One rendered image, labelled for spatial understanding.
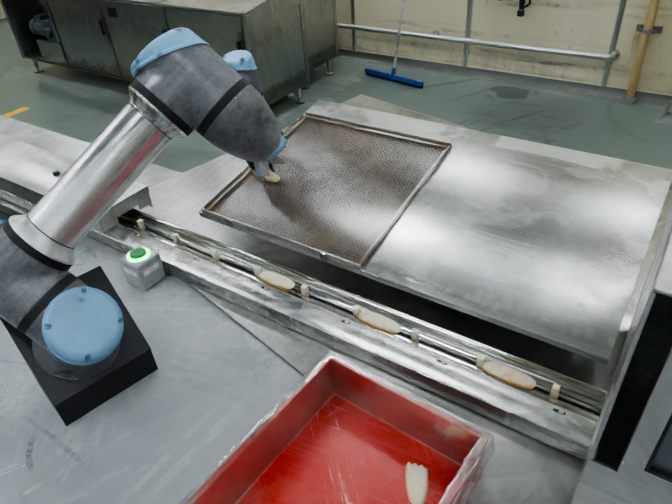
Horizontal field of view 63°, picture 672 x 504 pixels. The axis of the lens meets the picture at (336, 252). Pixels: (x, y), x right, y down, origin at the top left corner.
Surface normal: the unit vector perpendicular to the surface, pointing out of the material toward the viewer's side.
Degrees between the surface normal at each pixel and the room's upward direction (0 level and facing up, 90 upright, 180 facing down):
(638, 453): 90
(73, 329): 54
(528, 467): 0
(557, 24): 90
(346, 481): 0
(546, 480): 0
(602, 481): 90
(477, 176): 10
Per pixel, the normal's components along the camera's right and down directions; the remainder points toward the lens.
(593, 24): -0.55, 0.53
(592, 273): -0.15, -0.69
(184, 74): 0.17, 0.11
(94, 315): 0.55, -0.17
